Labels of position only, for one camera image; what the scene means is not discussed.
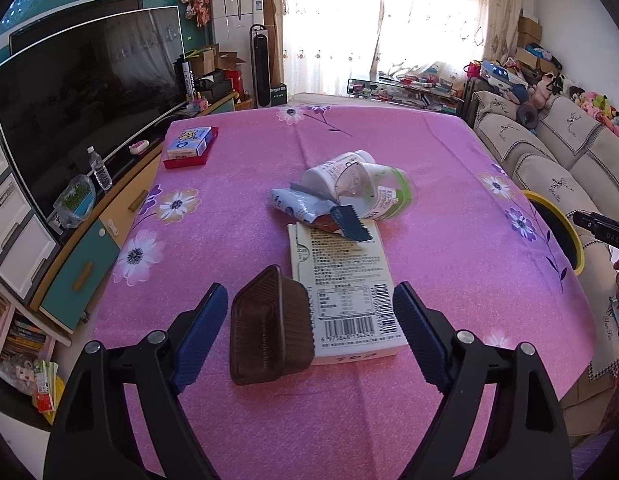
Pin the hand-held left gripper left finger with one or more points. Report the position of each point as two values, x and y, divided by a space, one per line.
202 330

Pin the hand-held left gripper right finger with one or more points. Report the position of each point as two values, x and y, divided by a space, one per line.
422 335

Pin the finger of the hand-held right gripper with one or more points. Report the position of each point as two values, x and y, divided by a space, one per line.
587 221

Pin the yellow-rimmed black bin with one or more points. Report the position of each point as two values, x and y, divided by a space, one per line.
564 235

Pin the brown plastic tray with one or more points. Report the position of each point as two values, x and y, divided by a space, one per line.
269 330

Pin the white cardboard box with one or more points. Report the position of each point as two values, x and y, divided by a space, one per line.
339 280

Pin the clear green-banded plastic cup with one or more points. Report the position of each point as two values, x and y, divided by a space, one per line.
389 200

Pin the silver blue snack wrapper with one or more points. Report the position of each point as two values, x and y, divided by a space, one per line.
299 205

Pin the white labelled plastic cup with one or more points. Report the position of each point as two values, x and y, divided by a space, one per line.
322 175

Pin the beige covered sofa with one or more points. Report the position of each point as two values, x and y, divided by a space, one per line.
554 160

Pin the pink floral tablecloth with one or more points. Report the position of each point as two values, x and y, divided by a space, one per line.
229 250

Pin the pile of plush toys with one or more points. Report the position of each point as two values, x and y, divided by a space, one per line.
599 107

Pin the pink plush toy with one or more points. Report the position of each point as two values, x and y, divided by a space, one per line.
542 91

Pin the teal yellow television cabinet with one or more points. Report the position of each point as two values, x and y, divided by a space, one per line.
69 280

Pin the blue white plush toy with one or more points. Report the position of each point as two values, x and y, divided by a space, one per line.
502 80

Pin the red green packet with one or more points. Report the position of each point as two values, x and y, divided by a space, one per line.
45 387

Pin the red tray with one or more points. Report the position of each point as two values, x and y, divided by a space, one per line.
187 161

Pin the plastic bag of greens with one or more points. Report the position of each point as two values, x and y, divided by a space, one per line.
74 200

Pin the pink bookshelf with books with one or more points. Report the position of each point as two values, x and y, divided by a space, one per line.
19 335

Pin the clear water bottle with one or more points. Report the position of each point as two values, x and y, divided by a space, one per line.
100 172

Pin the small blue card box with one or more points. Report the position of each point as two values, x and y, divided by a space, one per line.
189 141

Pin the small pink white toy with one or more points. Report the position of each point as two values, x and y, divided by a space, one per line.
139 147

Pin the stacked brown cardboard boxes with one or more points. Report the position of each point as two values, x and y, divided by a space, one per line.
529 32

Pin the white plastic drawer unit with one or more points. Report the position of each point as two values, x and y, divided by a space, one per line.
14 240

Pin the cluttered glass coffee table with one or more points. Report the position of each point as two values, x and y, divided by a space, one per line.
404 92

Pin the wicker basket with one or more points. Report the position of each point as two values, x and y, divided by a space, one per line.
245 103

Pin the red box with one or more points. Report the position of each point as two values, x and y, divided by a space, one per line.
233 84

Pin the dark green small box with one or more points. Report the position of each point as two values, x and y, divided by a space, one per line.
278 94

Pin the black tall tube box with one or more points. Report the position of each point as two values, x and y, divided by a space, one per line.
188 80

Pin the curved black television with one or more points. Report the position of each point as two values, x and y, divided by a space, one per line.
79 110

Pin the black tower fan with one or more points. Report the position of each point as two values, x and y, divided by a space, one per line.
260 70

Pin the open cardboard boxes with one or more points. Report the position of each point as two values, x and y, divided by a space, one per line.
209 62

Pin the sheer embroidered curtains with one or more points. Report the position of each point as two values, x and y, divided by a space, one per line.
339 20

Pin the white standing air conditioner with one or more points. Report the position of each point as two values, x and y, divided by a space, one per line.
237 10

